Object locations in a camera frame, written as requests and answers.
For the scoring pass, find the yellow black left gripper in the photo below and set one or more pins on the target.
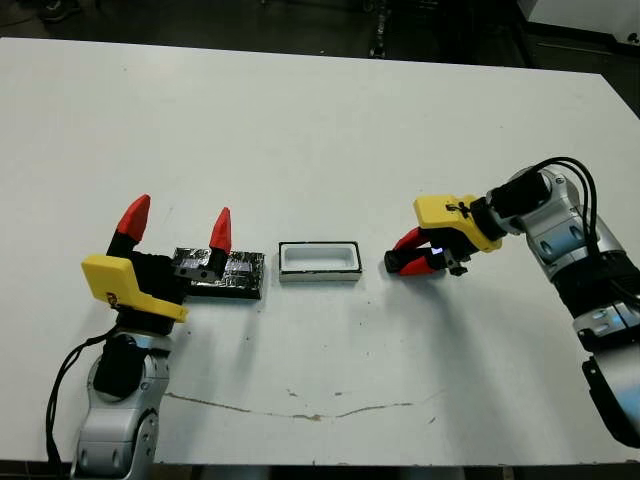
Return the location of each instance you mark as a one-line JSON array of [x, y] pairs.
[[150, 290]]

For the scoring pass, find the black camera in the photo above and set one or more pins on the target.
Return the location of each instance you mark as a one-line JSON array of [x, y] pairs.
[[392, 260]]

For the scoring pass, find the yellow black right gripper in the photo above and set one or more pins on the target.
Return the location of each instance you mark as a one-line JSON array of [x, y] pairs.
[[450, 215]]

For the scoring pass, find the black foil box lid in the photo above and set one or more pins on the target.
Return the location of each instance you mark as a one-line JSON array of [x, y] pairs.
[[245, 272]]

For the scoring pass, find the dark shoe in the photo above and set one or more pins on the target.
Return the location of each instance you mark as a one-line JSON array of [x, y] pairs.
[[57, 7]]

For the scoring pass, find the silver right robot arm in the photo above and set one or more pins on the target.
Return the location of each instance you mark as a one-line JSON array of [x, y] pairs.
[[575, 240]]

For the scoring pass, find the white lined camera box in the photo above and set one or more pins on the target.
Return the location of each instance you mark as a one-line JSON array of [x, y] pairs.
[[320, 260]]

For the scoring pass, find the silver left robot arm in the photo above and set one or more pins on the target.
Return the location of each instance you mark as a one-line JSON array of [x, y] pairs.
[[120, 425]]

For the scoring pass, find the black metal stand pole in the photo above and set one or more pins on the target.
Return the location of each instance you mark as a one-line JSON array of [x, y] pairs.
[[378, 30]]

